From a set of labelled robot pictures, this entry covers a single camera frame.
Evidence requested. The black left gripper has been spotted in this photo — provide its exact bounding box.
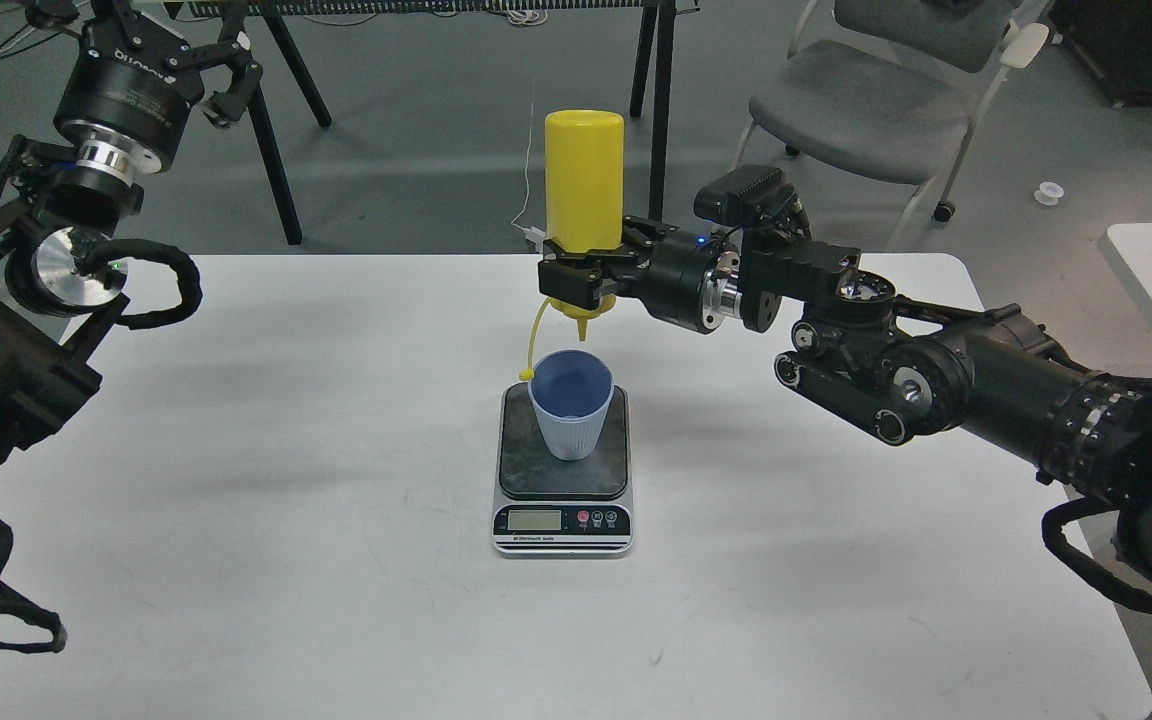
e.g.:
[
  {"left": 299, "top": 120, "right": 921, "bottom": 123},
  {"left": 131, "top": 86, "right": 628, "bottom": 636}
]
[{"left": 24, "top": 1, "right": 262, "bottom": 151}]

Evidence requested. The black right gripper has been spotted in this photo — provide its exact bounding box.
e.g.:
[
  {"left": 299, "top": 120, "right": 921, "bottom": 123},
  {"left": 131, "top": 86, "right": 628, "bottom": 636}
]
[{"left": 538, "top": 214, "right": 727, "bottom": 331}]

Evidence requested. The yellow squeeze bottle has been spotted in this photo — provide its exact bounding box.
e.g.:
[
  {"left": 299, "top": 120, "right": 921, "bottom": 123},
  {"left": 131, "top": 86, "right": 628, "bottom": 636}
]
[{"left": 518, "top": 109, "right": 626, "bottom": 381}]

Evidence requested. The blue ribbed plastic cup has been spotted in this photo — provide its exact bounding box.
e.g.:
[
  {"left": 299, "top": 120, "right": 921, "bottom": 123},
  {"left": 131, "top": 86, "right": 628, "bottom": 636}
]
[{"left": 526, "top": 348, "right": 614, "bottom": 461}]

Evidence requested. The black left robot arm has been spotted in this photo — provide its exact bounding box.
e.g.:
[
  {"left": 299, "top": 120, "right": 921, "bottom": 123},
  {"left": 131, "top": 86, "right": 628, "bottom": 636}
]
[{"left": 0, "top": 1, "right": 262, "bottom": 465}]

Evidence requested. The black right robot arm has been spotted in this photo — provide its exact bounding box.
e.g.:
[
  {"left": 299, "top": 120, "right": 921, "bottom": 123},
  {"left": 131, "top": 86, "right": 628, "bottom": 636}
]
[{"left": 538, "top": 210, "right": 1152, "bottom": 614}]

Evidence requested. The black digital kitchen scale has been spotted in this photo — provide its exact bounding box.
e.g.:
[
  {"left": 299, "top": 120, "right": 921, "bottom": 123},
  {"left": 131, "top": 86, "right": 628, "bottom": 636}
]
[{"left": 492, "top": 382, "right": 636, "bottom": 558}]

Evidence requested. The black legged table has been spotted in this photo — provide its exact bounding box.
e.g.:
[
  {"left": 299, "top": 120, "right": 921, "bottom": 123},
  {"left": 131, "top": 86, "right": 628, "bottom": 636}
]
[{"left": 129, "top": 6, "right": 664, "bottom": 252}]

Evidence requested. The grey office chair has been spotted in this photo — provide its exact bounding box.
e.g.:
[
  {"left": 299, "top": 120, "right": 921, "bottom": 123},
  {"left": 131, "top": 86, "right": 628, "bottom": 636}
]
[{"left": 733, "top": 1, "right": 1049, "bottom": 225}]

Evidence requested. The small white spool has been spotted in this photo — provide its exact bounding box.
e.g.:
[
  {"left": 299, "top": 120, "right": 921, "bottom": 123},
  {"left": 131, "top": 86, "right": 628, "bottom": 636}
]
[{"left": 1033, "top": 181, "right": 1064, "bottom": 209}]

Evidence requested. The dark cabinet in corner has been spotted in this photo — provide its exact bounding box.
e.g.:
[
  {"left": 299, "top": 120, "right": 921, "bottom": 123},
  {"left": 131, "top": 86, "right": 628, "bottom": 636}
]
[{"left": 1048, "top": 1, "right": 1152, "bottom": 108}]

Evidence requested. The white cable with plug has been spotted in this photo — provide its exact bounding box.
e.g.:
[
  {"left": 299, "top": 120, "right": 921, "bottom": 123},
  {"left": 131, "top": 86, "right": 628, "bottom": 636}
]
[{"left": 510, "top": 75, "right": 550, "bottom": 253}]

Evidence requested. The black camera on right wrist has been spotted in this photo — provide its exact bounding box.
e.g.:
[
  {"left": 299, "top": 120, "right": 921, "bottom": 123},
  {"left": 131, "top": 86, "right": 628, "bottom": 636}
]
[{"left": 692, "top": 164, "right": 812, "bottom": 241}]

